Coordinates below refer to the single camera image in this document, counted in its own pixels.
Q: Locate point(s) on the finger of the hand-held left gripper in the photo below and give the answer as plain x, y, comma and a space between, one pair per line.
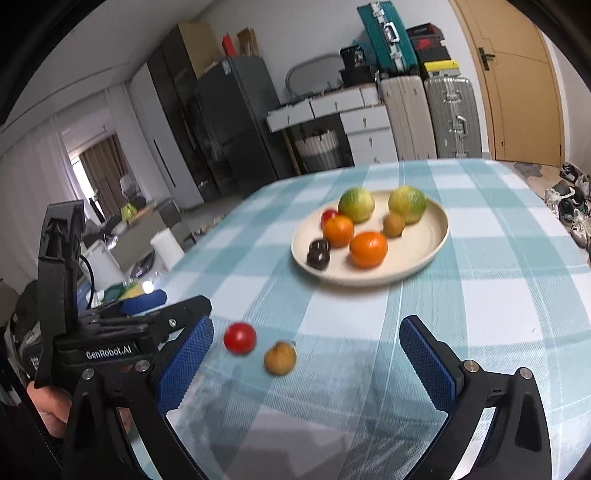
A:
171, 328
184, 305

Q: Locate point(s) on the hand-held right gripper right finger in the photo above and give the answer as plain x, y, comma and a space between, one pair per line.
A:
429, 364

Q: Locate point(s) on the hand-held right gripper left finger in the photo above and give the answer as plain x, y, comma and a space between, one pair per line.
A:
184, 364

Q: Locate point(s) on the red tomato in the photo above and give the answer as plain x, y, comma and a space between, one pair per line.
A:
240, 338
328, 215

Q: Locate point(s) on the small brown fruit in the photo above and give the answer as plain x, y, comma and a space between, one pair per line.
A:
394, 225
280, 358

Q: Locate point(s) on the cream plate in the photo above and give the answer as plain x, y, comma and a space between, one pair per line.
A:
415, 254

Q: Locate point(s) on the large orange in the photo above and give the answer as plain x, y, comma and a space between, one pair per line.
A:
368, 249

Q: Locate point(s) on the dark purple fruit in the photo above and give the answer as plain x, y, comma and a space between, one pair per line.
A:
319, 245
317, 261

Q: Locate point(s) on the small orange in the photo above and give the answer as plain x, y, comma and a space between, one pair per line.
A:
338, 230

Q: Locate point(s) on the green yellow citrus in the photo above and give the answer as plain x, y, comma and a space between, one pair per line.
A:
407, 203
355, 203

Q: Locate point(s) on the person's left hand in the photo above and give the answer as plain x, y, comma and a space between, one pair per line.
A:
48, 408

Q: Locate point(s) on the blue yellow bundle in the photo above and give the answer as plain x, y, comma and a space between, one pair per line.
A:
145, 300

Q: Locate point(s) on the teal checked tablecloth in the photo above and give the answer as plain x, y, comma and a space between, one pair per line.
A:
485, 304

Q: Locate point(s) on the yellow green bag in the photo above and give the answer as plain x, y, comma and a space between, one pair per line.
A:
128, 212

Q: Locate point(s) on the brown curtain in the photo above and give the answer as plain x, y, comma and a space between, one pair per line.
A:
104, 175

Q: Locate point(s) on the white wardrobe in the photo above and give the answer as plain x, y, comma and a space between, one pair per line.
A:
161, 138

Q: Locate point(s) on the black glass cabinet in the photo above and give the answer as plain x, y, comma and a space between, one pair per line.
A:
178, 115

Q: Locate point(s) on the black refrigerator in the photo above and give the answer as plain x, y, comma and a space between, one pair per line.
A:
244, 124

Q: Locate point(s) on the white woven basket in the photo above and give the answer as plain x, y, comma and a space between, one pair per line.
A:
318, 152

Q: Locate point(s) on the row of shoes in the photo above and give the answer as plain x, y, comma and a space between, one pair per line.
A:
572, 207

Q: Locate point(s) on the beige suitcase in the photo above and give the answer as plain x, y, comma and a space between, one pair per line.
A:
406, 117

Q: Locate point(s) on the white drawer desk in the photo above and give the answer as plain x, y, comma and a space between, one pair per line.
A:
364, 124

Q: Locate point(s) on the silver suitcase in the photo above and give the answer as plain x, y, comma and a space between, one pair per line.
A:
452, 115

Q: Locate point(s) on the large cardboard box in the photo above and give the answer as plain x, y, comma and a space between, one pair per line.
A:
201, 48

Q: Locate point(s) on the oval framed mirror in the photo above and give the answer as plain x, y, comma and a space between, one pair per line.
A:
304, 76

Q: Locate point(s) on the flat brown cardboard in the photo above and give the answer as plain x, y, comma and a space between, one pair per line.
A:
247, 42

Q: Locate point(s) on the wooden door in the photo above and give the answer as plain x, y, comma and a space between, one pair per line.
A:
512, 83

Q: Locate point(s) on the yellow black box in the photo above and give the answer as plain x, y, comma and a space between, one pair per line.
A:
441, 69

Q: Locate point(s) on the black shoe box red logo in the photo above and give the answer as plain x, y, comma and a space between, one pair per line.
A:
429, 44

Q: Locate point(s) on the teal hard case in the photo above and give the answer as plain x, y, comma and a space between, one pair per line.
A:
383, 37

